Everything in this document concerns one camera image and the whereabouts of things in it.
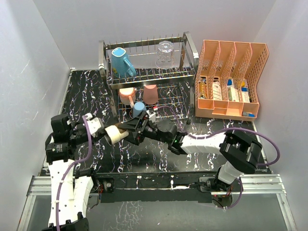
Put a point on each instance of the orange plastic file organizer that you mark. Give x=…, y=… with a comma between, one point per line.
x=227, y=78

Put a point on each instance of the clear glass cup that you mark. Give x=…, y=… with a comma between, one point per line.
x=165, y=55

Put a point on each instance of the dusty pink tumbler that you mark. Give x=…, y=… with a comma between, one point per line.
x=150, y=94

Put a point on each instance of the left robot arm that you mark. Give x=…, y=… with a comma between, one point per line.
x=68, y=145

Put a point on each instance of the blue white box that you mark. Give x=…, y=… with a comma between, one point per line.
x=233, y=93

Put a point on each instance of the steel two-tier dish rack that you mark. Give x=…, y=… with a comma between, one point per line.
x=174, y=84

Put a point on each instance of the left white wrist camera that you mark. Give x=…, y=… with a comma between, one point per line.
x=95, y=124

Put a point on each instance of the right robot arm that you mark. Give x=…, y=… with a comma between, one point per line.
x=241, y=152

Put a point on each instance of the peach handled mug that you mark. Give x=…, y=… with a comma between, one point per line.
x=127, y=96

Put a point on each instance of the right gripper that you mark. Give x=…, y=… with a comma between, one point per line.
x=135, y=137

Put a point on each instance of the small blue cap item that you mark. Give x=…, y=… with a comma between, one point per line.
x=246, y=114

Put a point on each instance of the light blue tumbler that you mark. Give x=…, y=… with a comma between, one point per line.
x=138, y=108

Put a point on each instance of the white medicine box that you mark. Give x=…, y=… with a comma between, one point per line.
x=217, y=92

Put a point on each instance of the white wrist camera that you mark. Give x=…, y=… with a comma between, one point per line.
x=95, y=124
x=151, y=112

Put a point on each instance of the blue handled mug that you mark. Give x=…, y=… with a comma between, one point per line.
x=121, y=65

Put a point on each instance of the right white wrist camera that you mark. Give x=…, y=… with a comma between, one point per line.
x=151, y=112

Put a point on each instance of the cream and brown steel cup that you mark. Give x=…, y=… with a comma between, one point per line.
x=114, y=134

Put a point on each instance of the yellow striped box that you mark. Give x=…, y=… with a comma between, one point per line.
x=202, y=88

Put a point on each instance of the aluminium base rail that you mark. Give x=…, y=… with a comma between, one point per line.
x=165, y=186

